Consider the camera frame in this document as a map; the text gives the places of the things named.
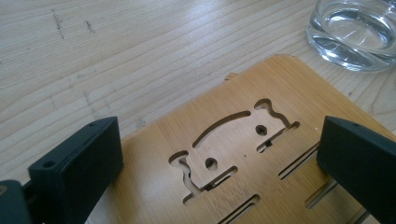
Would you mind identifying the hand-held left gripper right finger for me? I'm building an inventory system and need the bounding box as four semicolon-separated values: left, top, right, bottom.
316;116;396;224

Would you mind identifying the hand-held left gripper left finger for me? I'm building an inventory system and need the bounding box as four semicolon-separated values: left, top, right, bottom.
27;116;124;224

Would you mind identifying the wooden coaster with cut-outs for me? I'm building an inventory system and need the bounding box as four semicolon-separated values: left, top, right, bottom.
85;54;396;224

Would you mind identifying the clear glass cup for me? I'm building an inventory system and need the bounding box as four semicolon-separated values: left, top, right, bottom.
306;0;396;73

